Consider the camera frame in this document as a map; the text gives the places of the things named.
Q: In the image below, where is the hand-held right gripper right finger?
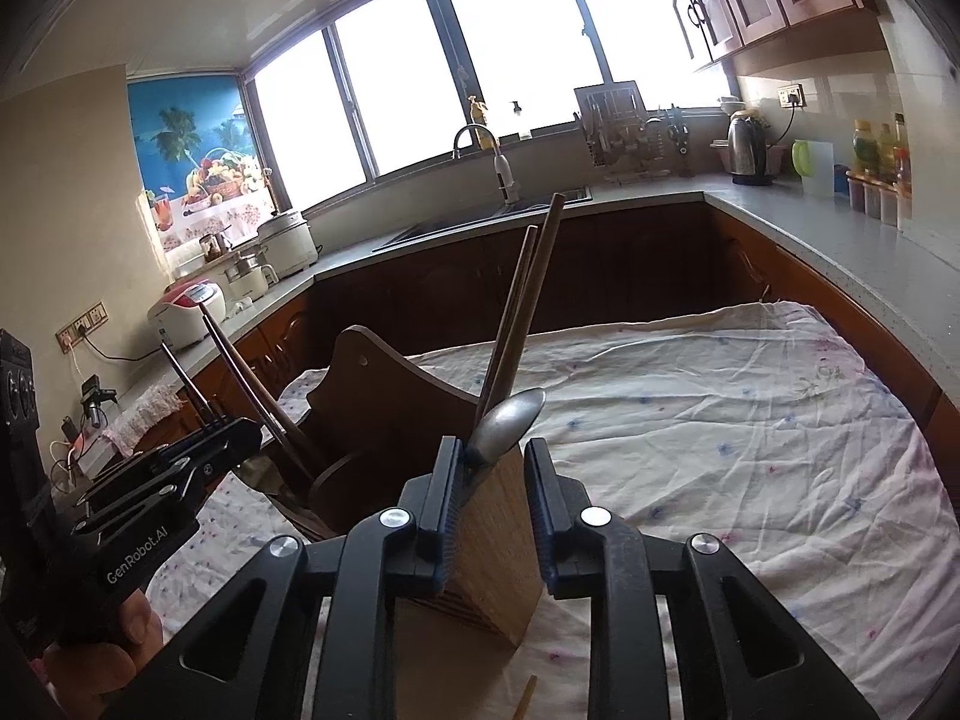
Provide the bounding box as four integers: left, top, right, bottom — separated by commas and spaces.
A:
523, 437, 882, 720

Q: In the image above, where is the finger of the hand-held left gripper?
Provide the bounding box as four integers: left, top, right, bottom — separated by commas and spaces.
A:
75, 418, 263, 517

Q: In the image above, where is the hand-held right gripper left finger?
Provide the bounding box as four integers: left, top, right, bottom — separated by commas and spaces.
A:
154, 435, 466, 720

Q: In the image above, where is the wooden utensil holder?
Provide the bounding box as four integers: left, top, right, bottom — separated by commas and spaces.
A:
259, 325, 545, 650

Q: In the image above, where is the thin metal chopstick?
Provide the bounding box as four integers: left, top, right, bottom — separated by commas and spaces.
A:
160, 343, 222, 425

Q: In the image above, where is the metal spoon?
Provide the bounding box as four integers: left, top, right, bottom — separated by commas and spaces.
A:
466, 388, 547, 466

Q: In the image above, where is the person's left hand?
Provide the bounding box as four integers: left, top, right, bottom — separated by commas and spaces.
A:
41, 589, 164, 720

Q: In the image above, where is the lace cloth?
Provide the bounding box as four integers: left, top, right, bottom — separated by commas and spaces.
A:
101, 382, 185, 455

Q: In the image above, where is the small black device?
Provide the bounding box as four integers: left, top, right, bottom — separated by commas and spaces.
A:
79, 375, 119, 428

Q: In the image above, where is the red white rice cooker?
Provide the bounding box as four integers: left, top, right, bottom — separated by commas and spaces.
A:
148, 281, 227, 350

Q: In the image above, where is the small white appliance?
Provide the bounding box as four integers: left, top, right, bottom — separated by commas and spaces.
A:
225, 251, 280, 305

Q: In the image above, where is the white dotted tablecloth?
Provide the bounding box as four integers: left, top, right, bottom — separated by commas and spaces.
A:
146, 300, 953, 720

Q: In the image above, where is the white rice cooker pot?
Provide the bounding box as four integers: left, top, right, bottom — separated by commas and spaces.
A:
257, 210, 320, 278

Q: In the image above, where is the wooden base cabinet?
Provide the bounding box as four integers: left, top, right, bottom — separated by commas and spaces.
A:
180, 199, 960, 466

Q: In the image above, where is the kitchen sink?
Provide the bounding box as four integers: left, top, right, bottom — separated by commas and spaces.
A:
375, 184, 593, 252

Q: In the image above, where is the tropical printed window blind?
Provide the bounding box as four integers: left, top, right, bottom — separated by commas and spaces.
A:
127, 75, 275, 252

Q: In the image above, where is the chrome faucet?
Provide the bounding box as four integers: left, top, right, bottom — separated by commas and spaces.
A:
452, 125, 522, 203

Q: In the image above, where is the metal dish rack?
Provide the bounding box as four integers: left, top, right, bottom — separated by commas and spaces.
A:
574, 80, 695, 185

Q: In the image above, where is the grey kitchen counter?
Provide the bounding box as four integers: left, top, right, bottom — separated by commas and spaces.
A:
71, 176, 960, 466

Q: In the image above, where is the steel electric kettle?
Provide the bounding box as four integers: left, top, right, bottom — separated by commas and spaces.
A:
726, 109, 779, 187

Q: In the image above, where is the white cutting board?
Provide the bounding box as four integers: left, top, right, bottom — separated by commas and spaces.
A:
799, 141, 836, 198

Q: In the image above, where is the kitchen window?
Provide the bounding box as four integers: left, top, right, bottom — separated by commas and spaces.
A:
244, 0, 740, 215

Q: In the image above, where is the yellow green bottle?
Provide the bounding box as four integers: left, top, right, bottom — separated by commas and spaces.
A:
853, 118, 880, 177

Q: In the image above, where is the red capped sauce bottle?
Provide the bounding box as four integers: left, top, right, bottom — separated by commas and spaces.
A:
892, 114, 913, 192

